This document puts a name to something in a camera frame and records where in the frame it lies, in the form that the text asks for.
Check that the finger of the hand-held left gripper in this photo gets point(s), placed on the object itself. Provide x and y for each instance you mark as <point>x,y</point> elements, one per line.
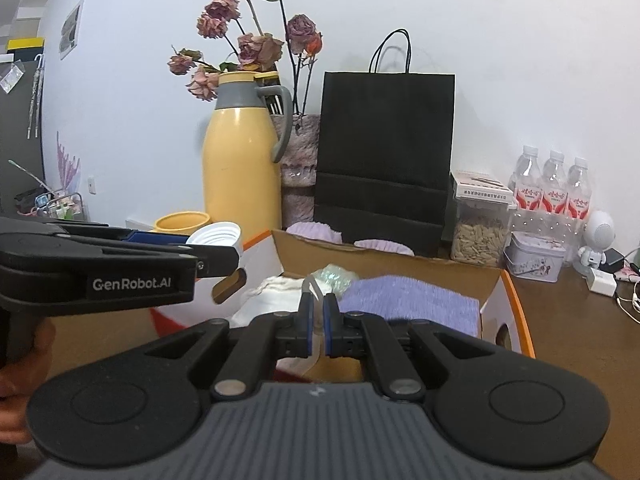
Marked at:
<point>215,262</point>
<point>160,237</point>

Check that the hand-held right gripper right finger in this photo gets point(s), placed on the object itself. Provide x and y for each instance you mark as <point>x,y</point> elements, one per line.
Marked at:
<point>330,320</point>

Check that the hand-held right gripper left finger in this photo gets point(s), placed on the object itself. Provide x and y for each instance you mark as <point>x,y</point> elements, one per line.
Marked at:
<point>310,320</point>

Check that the white ribbed plastic cup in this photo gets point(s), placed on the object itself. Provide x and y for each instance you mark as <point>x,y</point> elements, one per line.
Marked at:
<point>215,237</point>

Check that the clear plastic piece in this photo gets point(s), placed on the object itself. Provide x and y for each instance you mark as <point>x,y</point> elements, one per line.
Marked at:
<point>311,287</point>

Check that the white cloth pouch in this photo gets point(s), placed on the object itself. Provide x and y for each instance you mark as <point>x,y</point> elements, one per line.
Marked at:
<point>270,295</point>

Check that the cardboard box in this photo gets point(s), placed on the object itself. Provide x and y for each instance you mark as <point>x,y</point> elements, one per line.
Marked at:
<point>380,266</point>

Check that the purple knitted cloth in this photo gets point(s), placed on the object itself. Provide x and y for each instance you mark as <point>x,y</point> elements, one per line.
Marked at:
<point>410,300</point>

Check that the person's left hand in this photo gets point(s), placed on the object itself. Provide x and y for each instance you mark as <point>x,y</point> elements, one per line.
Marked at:
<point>17,405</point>

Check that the yellow mug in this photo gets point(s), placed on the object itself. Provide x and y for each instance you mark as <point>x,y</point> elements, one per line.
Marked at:
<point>182,222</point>

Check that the iridescent wrapped ball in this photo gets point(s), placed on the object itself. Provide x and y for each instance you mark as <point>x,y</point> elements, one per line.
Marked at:
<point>340,277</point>

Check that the yellow thermos jug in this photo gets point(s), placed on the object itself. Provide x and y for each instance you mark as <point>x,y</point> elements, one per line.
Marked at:
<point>240,160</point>

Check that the fuzzy grey vase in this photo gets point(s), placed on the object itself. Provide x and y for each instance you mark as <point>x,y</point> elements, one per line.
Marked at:
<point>300,175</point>

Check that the dark cabinet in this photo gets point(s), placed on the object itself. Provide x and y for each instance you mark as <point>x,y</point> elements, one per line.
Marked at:
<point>20,135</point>

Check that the clear jar of seeds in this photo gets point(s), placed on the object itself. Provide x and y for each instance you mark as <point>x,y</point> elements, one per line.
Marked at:
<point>477,240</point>

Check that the black paper bag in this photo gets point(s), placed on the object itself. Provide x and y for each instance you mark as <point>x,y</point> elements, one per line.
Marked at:
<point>385,150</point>

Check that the white flat carton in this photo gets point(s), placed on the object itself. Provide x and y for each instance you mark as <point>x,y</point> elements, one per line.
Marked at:
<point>482,187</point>

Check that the printed metal tin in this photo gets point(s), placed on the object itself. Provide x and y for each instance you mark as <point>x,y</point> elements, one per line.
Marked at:
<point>532,257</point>

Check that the dried pink flower bouquet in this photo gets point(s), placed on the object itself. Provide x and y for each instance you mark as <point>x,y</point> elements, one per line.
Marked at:
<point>255,47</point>

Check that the clear water bottle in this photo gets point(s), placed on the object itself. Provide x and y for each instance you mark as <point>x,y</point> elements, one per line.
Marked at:
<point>553,180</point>
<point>527,175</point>
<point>580,185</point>

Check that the white charger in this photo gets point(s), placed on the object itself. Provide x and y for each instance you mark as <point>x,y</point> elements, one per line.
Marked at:
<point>602,282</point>

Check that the white robot toy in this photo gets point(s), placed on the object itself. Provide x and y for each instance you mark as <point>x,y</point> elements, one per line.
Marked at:
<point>600,232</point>

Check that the black power adapter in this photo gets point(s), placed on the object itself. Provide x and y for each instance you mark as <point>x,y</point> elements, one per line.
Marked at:
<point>614,260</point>

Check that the white wall socket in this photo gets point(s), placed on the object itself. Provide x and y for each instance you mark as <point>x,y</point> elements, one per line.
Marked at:
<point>91,185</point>

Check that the purple wall decal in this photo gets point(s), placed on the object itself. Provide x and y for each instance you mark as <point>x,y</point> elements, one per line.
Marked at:
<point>67,165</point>

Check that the wall picture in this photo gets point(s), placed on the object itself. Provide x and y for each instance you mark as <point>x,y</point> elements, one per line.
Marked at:
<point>71,30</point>

